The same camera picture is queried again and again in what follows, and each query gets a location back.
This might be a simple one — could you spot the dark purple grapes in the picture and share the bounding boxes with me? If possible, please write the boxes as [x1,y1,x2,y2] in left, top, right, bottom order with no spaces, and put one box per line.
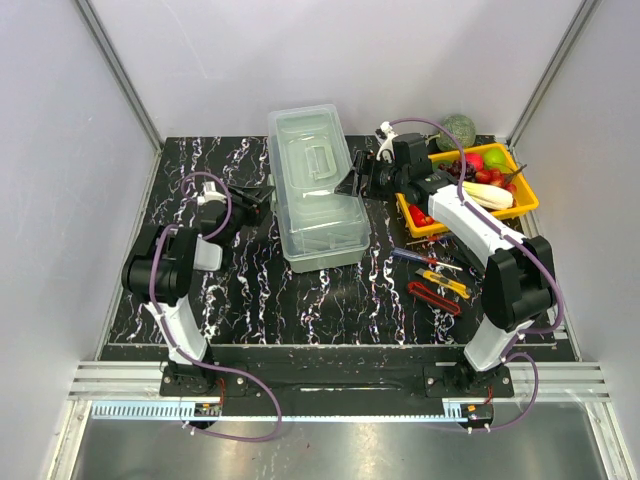
[438,160,477,182]

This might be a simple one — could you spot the red utility knife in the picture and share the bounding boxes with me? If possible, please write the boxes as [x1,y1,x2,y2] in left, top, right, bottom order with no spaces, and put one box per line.
[407,281,461,316]

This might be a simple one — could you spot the green netted melon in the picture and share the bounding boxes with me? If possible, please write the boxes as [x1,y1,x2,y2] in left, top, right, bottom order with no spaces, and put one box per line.
[436,114,476,152]

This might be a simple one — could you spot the yellow plastic bin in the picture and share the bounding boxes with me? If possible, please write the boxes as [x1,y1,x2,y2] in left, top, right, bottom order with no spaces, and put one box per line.
[396,143,539,238]

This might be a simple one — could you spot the aluminium frame rail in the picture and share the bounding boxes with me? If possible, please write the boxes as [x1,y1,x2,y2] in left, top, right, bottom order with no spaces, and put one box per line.
[69,362,610,403]

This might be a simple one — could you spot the blue red screwdriver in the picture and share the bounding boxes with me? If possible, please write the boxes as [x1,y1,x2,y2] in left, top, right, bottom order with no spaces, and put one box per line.
[391,247,462,271]

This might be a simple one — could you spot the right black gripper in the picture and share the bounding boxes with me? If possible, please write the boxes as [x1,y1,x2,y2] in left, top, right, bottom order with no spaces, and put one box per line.
[334,153,406,205]

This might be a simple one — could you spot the green apple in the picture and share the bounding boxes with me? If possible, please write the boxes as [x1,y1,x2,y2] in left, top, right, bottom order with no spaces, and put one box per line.
[482,148,508,170]

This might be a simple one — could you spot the clear plastic tool box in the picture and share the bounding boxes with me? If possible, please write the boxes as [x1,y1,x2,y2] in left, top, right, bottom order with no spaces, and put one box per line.
[268,105,371,274]

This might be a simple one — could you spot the red pink apple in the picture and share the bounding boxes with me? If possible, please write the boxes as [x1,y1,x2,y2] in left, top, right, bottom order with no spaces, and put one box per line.
[464,152,484,172]

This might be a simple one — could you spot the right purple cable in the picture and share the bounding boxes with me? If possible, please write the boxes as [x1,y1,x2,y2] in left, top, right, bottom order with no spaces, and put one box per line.
[389,117,566,434]

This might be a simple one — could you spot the red cherries bunch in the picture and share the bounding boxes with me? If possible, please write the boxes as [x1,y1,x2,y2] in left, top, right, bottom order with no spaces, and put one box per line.
[475,168,517,194]

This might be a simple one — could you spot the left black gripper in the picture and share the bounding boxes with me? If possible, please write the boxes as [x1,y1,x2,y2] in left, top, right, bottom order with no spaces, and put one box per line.
[223,184,276,244]

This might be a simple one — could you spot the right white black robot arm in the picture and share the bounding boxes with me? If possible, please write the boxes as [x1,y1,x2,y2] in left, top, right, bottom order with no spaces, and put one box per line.
[334,122,561,396]

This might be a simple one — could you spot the yellow utility knife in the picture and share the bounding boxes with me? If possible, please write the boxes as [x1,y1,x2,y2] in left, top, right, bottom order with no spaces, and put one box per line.
[416,269,471,299]

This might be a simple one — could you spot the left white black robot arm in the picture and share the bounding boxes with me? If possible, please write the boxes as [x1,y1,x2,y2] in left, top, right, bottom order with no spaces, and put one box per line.
[121,179,275,396]

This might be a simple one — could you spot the marbled black mat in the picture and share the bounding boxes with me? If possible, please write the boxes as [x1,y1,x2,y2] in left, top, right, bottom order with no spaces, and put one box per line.
[144,136,482,346]

